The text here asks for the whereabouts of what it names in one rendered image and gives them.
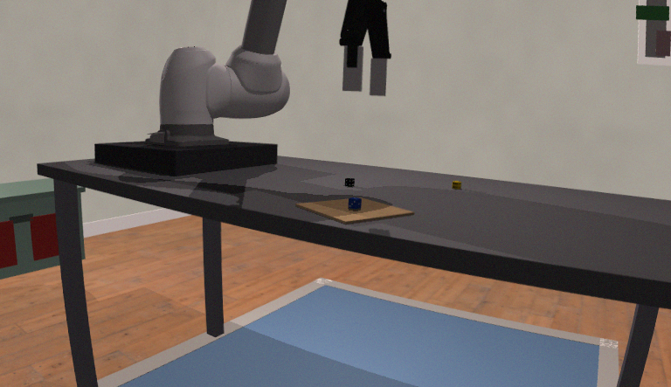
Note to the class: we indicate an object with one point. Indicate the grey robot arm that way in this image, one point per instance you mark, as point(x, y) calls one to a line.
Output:
point(195, 89)

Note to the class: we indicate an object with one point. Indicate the tan flat mat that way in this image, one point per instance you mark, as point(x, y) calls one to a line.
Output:
point(339, 210)

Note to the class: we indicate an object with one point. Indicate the blue die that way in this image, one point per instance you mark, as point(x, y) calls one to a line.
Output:
point(355, 203)

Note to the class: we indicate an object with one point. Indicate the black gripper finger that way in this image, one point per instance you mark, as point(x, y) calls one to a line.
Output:
point(352, 41)
point(379, 45)

